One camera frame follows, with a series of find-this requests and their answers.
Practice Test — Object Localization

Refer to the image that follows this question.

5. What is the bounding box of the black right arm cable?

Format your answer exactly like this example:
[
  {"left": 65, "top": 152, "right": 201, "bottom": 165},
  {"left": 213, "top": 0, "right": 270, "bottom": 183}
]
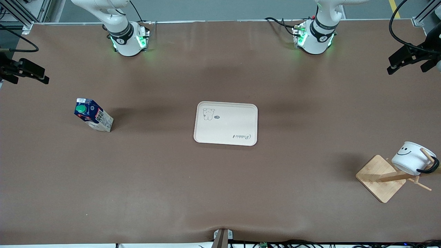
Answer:
[{"left": 0, "top": 23, "right": 39, "bottom": 53}]

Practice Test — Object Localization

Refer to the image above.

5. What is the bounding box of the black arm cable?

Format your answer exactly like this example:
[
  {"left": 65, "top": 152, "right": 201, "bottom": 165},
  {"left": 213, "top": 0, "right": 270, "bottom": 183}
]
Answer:
[
  {"left": 0, "top": 23, "right": 39, "bottom": 53},
  {"left": 389, "top": 0, "right": 441, "bottom": 54}
]

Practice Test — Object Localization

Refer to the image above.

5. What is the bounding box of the cream tray with bear print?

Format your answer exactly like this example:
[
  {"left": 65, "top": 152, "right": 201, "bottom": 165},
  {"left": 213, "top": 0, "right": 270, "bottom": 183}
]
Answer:
[{"left": 194, "top": 101, "right": 258, "bottom": 146}]

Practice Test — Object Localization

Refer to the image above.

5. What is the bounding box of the white smiley mug black handle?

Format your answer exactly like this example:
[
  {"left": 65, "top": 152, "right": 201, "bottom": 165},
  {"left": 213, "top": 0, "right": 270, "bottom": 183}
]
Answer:
[{"left": 391, "top": 141, "right": 440, "bottom": 175}]

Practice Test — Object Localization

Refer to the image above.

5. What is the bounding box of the blue milk carton green cap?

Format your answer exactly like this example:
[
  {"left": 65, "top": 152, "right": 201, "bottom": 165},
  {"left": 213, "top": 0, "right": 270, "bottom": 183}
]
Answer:
[{"left": 74, "top": 98, "right": 114, "bottom": 133}]

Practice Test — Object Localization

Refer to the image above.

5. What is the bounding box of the wooden mug stand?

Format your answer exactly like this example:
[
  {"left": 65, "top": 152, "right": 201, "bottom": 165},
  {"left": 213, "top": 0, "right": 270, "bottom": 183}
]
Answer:
[{"left": 356, "top": 148, "right": 438, "bottom": 204}]

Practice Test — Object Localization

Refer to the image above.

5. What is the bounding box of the left arm base cable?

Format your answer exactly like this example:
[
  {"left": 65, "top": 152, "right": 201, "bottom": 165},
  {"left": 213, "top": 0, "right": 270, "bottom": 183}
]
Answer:
[{"left": 264, "top": 17, "right": 301, "bottom": 37}]

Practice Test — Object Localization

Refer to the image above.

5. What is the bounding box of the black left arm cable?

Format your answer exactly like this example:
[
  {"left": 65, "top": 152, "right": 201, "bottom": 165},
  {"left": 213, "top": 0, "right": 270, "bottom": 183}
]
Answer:
[{"left": 389, "top": 0, "right": 441, "bottom": 54}]

